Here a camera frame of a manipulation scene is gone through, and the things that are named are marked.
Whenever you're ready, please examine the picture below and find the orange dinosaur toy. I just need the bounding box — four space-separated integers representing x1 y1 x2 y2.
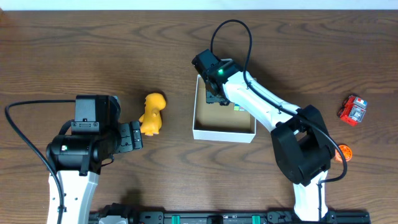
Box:
139 93 167 136

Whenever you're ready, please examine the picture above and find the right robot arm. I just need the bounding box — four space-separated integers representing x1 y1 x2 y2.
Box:
192 49 335 222

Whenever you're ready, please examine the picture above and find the red toy car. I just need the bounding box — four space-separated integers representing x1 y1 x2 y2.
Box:
337 95 368 126

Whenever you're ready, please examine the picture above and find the white cardboard box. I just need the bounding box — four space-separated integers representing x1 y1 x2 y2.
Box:
192 59 256 143

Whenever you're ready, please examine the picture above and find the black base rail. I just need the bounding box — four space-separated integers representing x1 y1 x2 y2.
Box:
88 203 371 224

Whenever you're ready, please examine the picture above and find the orange round disc toy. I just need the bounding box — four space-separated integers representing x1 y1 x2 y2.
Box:
335 144 353 162

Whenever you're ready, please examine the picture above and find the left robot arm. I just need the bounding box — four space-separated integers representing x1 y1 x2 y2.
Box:
46 95 143 223

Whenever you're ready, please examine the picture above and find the colourful puzzle cube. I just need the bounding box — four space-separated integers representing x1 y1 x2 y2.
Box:
233 103 245 111

